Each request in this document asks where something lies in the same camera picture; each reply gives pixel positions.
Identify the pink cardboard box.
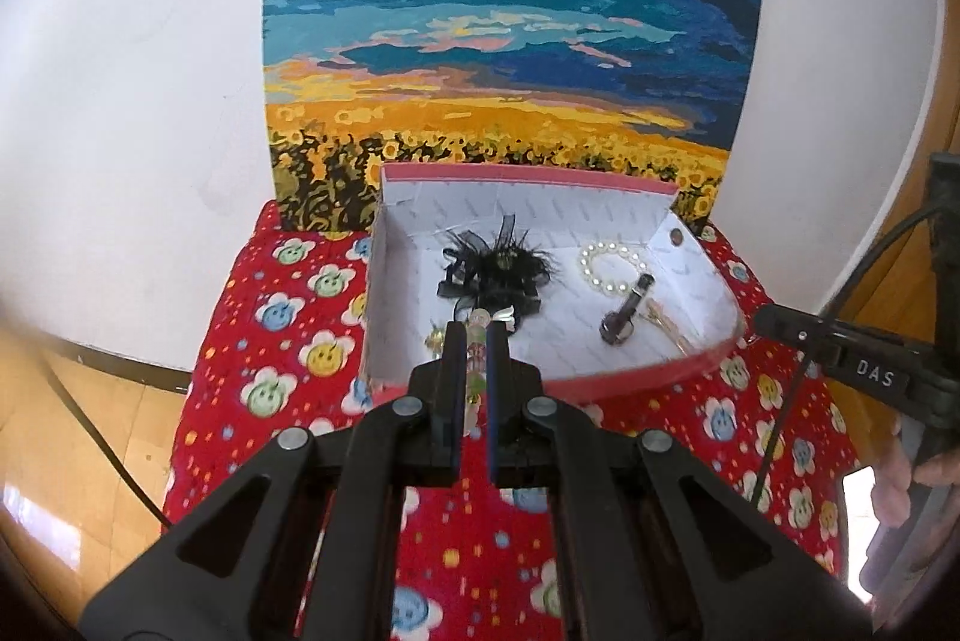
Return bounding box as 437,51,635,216
358,162,749,404

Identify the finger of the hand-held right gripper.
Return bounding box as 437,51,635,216
753,303,842,376

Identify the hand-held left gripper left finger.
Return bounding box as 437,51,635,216
81,320,470,641

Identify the black floor cable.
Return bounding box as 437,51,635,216
41,352,172,528

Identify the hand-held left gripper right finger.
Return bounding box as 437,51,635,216
484,322,875,641

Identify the person's right hand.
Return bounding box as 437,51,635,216
872,420,960,531

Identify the white pearl bracelet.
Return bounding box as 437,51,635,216
577,241,652,298

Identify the black feather hair accessory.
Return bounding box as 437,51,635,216
437,217,560,317

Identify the sunflower field painting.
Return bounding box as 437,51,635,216
262,0,767,234

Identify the red smiley flower cloth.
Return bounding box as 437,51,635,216
161,198,865,641

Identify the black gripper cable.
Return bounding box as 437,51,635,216
750,204,947,503

